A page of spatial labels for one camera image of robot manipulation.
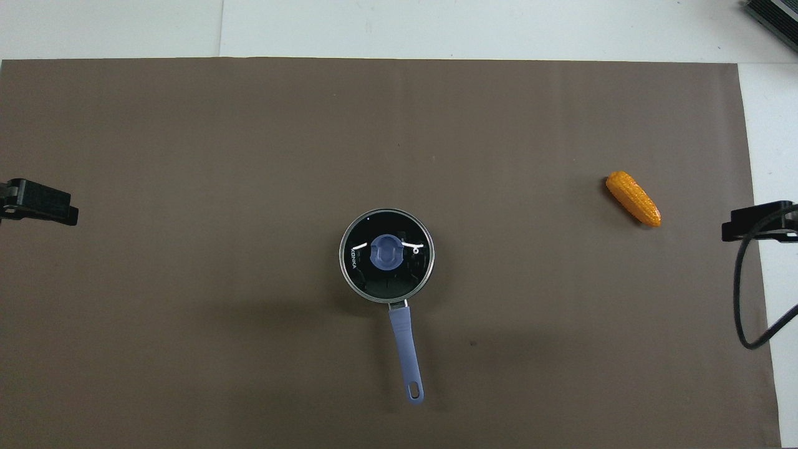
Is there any brown table mat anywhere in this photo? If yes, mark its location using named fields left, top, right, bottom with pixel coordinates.
left=0, top=57, right=783, bottom=449

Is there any black camera cable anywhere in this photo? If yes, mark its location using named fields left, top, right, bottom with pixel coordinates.
left=734, top=205, right=798, bottom=350

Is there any glass lid with blue knob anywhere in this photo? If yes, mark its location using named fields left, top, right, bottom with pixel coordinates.
left=339, top=208, right=435, bottom=304

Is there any dark grey ribbed device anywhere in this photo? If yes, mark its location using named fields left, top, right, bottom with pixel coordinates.
left=741, top=0, right=798, bottom=52

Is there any dark blue saucepan, long handle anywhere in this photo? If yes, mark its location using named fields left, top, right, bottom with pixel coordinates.
left=339, top=208, right=435, bottom=405

